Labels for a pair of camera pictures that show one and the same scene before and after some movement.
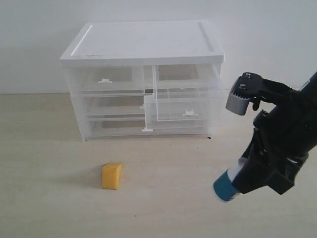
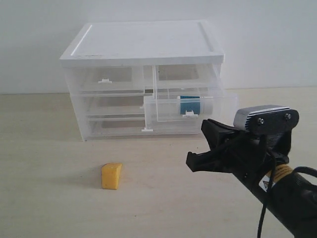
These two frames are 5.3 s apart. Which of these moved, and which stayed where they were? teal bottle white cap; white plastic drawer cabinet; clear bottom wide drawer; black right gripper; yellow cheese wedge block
Moved: teal bottle white cap; black right gripper
Stayed: yellow cheese wedge block; clear bottom wide drawer; white plastic drawer cabinet
